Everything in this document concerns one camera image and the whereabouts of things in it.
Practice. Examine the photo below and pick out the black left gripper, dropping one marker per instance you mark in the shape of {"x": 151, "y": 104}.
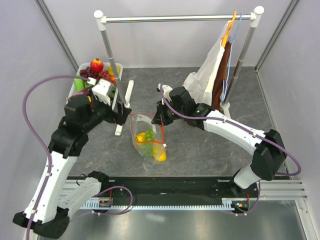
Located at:
{"x": 119, "y": 116}

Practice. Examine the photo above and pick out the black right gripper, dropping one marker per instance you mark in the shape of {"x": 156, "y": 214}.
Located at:
{"x": 159, "y": 118}

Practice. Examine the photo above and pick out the clear zip top bag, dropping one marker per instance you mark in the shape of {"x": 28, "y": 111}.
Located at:
{"x": 141, "y": 122}

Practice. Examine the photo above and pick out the yellow pear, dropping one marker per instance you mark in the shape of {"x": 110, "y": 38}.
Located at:
{"x": 140, "y": 138}

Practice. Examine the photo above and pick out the green grape bunch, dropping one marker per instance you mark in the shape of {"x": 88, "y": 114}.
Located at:
{"x": 147, "y": 145}

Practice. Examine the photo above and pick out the yellow mango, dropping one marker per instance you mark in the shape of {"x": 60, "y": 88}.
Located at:
{"x": 159, "y": 153}

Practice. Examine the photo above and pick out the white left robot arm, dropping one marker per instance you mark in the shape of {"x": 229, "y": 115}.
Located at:
{"x": 46, "y": 214}

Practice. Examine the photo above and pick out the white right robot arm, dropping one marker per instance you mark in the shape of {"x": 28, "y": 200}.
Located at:
{"x": 266, "y": 148}

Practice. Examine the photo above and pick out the red grape bunch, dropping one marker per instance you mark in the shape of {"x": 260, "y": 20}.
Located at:
{"x": 106, "y": 76}

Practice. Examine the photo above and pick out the white cloth garment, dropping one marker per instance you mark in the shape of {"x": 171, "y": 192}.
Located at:
{"x": 200, "y": 84}

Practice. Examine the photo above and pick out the dark purple grape bunch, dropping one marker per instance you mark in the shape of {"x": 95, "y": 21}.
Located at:
{"x": 88, "y": 73}

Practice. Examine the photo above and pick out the red pomegranate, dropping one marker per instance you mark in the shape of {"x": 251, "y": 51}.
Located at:
{"x": 96, "y": 65}

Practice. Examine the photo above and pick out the brown cloth garment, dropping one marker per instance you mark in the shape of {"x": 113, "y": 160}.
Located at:
{"x": 220, "y": 77}

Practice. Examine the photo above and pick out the white metal clothes rack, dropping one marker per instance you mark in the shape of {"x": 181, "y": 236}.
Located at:
{"x": 254, "y": 18}

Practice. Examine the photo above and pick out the blue clothes hanger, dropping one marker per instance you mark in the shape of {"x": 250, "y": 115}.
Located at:
{"x": 225, "y": 85}

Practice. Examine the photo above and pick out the orange clothes hanger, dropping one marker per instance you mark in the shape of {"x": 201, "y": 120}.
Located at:
{"x": 226, "y": 33}

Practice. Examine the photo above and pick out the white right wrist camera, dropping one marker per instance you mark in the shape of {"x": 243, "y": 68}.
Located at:
{"x": 166, "y": 89}

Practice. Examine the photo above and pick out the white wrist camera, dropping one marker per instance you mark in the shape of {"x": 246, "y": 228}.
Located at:
{"x": 166, "y": 89}
{"x": 104, "y": 90}

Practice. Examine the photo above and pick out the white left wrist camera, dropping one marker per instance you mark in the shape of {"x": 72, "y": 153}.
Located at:
{"x": 104, "y": 90}

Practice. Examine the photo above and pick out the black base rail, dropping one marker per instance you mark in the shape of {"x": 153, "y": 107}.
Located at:
{"x": 170, "y": 191}

